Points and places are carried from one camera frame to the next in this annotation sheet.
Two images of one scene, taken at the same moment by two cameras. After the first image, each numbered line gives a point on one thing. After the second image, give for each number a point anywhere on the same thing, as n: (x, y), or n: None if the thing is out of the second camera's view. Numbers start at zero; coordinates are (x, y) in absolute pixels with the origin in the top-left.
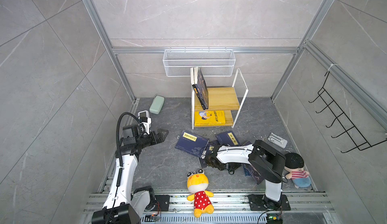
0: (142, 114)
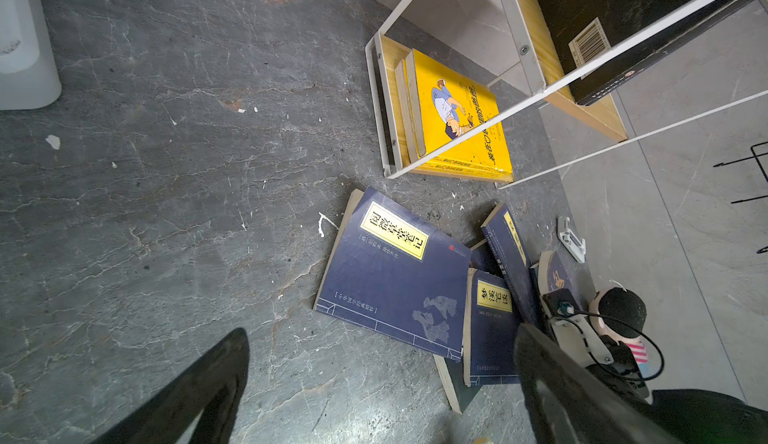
0: (29, 67)
